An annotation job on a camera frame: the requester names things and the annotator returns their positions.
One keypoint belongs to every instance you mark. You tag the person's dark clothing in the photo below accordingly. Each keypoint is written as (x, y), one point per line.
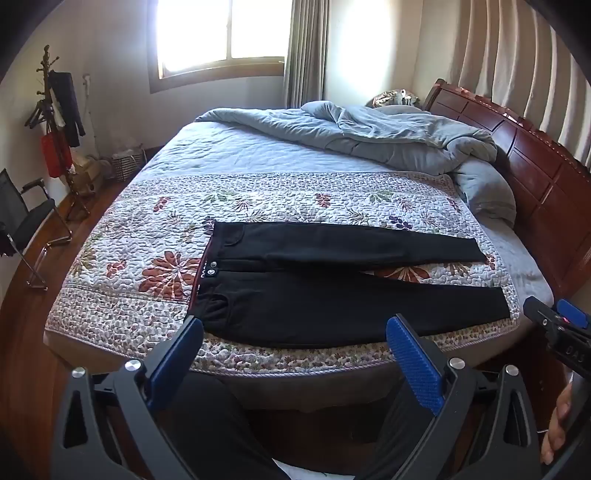
(217, 424)

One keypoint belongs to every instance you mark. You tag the dark bed base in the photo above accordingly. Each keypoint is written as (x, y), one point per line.
(323, 387)

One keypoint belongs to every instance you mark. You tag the dark hanging garment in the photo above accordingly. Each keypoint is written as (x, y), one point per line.
(69, 106)

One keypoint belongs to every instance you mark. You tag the woven basket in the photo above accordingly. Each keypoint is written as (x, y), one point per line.
(128, 166)

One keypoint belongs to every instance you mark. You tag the wooden framed window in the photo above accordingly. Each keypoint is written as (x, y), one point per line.
(221, 27)

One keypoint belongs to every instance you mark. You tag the black pants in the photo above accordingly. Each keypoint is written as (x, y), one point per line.
(323, 304)

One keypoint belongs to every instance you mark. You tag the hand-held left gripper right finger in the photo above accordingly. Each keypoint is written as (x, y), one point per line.
(415, 360)

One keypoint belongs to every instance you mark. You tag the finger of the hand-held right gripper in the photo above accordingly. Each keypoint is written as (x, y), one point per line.
(572, 314)
(538, 311)

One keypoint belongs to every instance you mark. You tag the floral quilted bedspread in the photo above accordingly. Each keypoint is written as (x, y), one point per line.
(138, 258)

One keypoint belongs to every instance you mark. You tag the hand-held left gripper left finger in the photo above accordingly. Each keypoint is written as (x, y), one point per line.
(178, 355)

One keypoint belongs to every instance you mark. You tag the grey-blue duvet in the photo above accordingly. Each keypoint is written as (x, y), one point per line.
(392, 129)

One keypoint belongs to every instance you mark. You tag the red-brown wooden headboard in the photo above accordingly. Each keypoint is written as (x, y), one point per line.
(531, 161)

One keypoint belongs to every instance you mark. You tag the wooden coat rack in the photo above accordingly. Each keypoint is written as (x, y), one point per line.
(46, 92)

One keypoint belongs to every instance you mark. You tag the beige pleated curtain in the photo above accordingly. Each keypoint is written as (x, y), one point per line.
(531, 69)

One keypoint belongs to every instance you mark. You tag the grey curtain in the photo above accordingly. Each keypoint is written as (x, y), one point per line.
(304, 55)

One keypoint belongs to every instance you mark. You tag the person's right hand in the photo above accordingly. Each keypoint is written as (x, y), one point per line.
(561, 415)

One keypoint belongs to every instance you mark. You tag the patterned pillow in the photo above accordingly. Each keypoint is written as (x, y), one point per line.
(392, 98)

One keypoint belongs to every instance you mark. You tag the light blue quilted sheet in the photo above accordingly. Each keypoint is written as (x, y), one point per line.
(231, 147)

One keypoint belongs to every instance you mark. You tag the red bag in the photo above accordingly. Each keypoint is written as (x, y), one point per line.
(55, 154)

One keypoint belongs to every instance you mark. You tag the black mesh chair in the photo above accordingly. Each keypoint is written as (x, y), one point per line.
(27, 217)

